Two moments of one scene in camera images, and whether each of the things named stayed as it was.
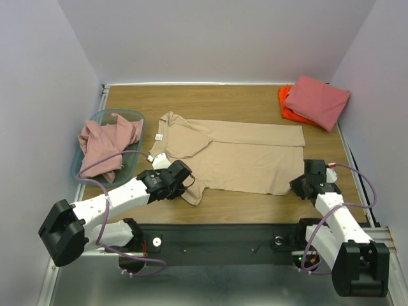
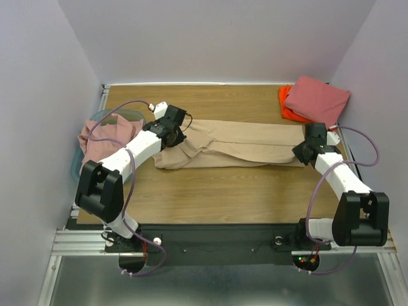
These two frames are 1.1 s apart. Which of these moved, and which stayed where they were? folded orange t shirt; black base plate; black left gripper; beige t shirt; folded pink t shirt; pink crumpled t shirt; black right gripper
Moved: black right gripper; beige t shirt; black left gripper
Stayed: folded pink t shirt; folded orange t shirt; black base plate; pink crumpled t shirt
